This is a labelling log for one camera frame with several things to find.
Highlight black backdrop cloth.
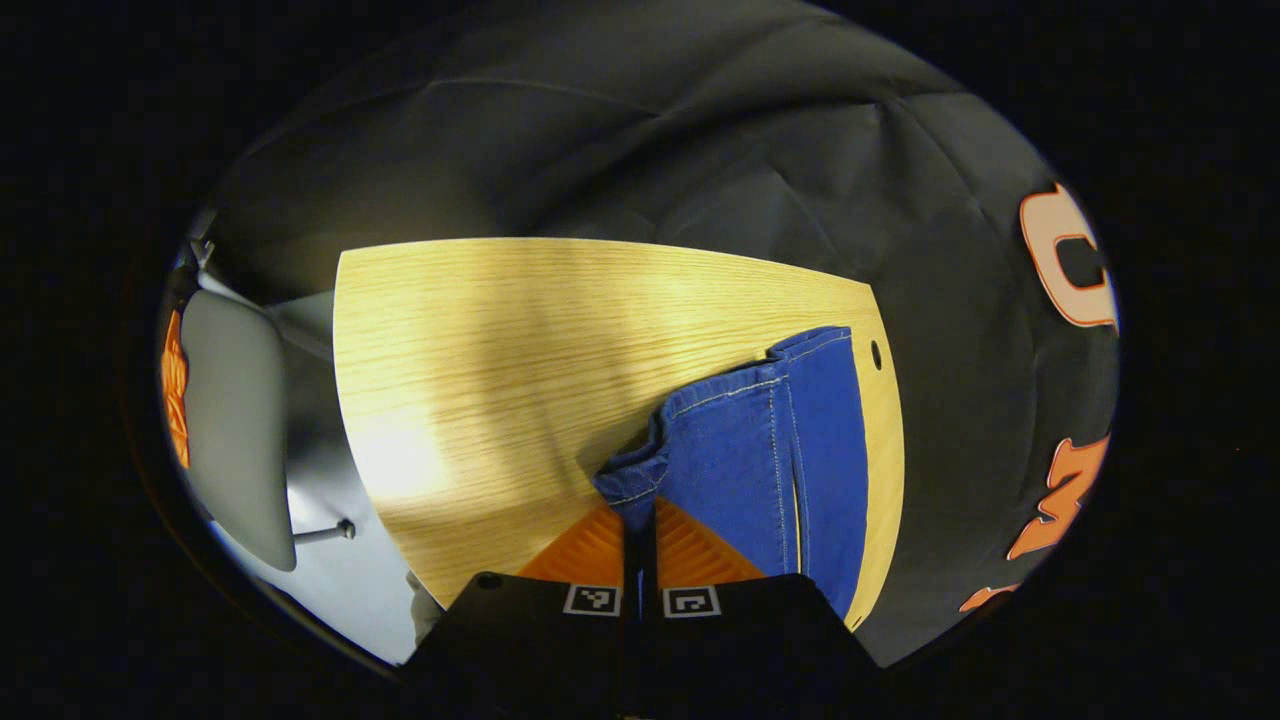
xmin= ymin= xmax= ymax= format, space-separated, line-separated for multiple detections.
xmin=190 ymin=0 xmax=1121 ymax=669

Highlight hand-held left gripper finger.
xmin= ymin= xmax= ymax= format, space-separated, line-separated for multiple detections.
xmin=641 ymin=497 xmax=883 ymax=720
xmin=398 ymin=500 xmax=641 ymax=720

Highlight blue denim jeans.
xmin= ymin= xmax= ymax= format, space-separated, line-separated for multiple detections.
xmin=592 ymin=325 xmax=871 ymax=621

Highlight orange ribbed object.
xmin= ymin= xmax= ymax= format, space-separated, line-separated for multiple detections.
xmin=160 ymin=308 xmax=193 ymax=471

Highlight grey chair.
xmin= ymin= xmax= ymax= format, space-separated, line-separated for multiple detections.
xmin=180 ymin=288 xmax=359 ymax=573

